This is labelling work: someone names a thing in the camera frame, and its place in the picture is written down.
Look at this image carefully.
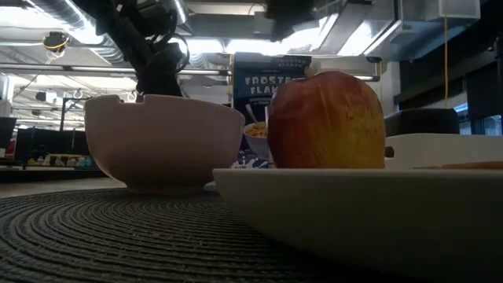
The black background shelf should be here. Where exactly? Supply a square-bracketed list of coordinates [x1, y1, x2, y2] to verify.
[15, 127, 90, 167]

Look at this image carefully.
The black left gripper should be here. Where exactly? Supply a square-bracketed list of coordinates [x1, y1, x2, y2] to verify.
[134, 42, 184, 97]

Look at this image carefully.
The black toaster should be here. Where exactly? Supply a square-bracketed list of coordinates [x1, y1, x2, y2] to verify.
[384, 108, 461, 138]

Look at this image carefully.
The grey round woven placemat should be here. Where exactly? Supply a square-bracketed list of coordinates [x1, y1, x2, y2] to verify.
[0, 187, 394, 283]

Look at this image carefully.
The red yellow apple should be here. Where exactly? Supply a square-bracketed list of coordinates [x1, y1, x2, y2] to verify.
[266, 70, 387, 170]

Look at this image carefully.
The pink ceramic bowl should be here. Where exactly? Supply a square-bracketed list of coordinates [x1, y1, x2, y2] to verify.
[84, 94, 247, 196]

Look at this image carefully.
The blue frosted flakes cereal box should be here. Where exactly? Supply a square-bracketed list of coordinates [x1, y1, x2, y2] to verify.
[231, 51, 314, 170]

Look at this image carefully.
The white rectangular tray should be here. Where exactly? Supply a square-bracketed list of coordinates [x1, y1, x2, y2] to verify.
[384, 133, 503, 171]

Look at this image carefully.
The pale green plate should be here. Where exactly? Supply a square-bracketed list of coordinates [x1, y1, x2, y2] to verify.
[211, 167, 503, 283]

